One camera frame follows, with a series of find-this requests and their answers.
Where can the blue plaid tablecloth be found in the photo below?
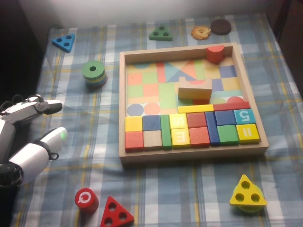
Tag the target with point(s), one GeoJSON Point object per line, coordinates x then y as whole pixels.
{"type": "Point", "coordinates": [165, 189]}

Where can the red triangle with three holes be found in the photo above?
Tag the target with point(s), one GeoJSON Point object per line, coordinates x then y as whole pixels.
{"type": "Point", "coordinates": [116, 214]}

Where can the yellow triangle with three holes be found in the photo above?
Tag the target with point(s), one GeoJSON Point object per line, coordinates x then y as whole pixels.
{"type": "Point", "coordinates": [247, 192]}

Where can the blue triangle with three holes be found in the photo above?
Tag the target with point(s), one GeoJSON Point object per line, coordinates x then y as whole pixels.
{"type": "Point", "coordinates": [64, 40]}

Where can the wooden block with round hole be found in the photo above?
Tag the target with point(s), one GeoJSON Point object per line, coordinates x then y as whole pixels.
{"type": "Point", "coordinates": [194, 93]}

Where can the wooden tray with printed base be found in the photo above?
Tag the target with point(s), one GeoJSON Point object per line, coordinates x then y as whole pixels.
{"type": "Point", "coordinates": [189, 156]}

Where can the brown round toy cookie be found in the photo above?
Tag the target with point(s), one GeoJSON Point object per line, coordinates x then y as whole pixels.
{"type": "Point", "coordinates": [220, 26]}

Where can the red half-cylinder block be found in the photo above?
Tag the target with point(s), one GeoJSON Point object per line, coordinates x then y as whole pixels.
{"type": "Point", "coordinates": [214, 55]}

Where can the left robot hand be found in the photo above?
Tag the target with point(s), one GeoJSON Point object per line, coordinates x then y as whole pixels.
{"type": "Point", "coordinates": [30, 156]}

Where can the beige toy cookie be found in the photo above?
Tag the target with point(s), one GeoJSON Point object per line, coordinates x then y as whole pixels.
{"type": "Point", "coordinates": [196, 33]}

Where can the red cylinder with white Q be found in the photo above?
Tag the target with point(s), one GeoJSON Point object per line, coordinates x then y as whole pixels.
{"type": "Point", "coordinates": [87, 206]}

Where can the green triangle with three holes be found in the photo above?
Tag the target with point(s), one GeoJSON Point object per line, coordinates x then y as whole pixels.
{"type": "Point", "coordinates": [161, 38]}

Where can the yellow-green ribbed disc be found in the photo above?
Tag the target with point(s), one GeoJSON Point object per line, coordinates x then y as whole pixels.
{"type": "Point", "coordinates": [248, 210]}

